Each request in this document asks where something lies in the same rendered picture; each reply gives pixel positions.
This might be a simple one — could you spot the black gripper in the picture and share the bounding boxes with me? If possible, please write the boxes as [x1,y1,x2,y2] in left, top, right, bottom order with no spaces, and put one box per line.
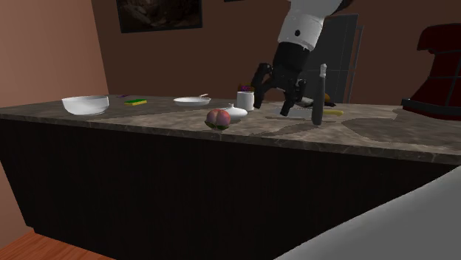
[250,41,312,117]

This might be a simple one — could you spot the white mug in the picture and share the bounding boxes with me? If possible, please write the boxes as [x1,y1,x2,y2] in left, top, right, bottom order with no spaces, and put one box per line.
[236,91,256,112]

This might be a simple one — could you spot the dark bottle with white top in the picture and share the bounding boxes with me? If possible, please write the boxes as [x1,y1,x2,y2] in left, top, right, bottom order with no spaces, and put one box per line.
[310,63,328,126]

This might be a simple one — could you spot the flat white vase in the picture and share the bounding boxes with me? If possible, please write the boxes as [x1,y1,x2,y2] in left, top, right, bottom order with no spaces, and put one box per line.
[219,103,249,121]

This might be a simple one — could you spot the black and orange object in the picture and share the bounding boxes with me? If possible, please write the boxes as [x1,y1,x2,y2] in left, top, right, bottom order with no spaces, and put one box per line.
[301,92,338,109]

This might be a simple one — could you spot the pink peach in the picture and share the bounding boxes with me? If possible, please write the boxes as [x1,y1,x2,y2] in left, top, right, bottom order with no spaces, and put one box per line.
[205,109,232,131]

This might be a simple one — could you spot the dark grey refrigerator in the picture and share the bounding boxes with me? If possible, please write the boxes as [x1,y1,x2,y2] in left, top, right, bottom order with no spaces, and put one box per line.
[300,13,365,104]

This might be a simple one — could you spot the white plate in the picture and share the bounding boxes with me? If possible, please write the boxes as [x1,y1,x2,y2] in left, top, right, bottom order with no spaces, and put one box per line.
[173,96,212,107]

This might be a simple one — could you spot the dark kitchen counter cabinet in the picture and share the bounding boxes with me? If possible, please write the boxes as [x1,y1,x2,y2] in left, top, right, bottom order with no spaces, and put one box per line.
[0,117,458,260]

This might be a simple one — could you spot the dark red appliance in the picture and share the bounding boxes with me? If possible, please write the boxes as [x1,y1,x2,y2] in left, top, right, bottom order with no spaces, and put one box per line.
[400,22,461,122]

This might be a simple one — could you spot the grey block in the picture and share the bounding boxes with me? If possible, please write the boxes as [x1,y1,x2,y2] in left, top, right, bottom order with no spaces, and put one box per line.
[273,165,461,260]

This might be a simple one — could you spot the white bowl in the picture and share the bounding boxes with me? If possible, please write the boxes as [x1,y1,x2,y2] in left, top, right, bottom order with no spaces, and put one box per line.
[61,95,110,117]

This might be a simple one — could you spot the dark framed wall picture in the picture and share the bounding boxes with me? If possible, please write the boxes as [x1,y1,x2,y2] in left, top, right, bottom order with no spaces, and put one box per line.
[115,0,204,35]

